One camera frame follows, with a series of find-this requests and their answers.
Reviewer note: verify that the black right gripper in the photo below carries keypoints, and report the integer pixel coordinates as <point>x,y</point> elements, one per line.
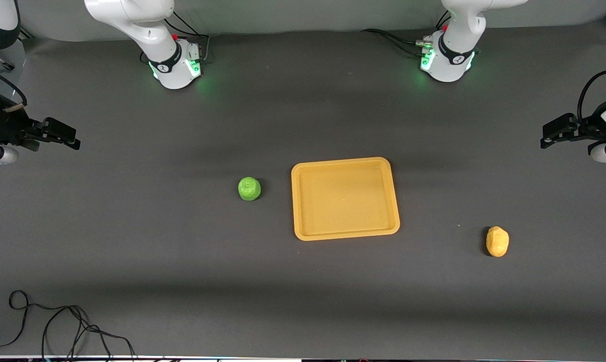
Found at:
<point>10,128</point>

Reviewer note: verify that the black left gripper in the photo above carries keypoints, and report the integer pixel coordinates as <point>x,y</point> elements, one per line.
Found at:
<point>586,126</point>

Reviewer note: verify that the yellow potato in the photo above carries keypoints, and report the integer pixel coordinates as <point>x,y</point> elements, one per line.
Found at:
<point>497,242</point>

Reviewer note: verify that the green apple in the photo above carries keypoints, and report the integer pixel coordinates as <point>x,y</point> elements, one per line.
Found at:
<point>249,188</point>

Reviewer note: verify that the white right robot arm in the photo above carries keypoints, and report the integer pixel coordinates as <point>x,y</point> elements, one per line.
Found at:
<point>152,30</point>

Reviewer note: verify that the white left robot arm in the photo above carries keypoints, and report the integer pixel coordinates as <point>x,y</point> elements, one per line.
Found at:
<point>453,50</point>

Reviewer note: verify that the yellow plastic tray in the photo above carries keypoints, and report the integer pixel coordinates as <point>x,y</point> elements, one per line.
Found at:
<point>344,198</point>

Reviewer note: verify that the dark grey table mat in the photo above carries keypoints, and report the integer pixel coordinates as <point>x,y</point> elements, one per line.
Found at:
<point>132,241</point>

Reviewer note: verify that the black frame rail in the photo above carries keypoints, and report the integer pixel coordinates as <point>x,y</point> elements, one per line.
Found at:
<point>25,34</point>

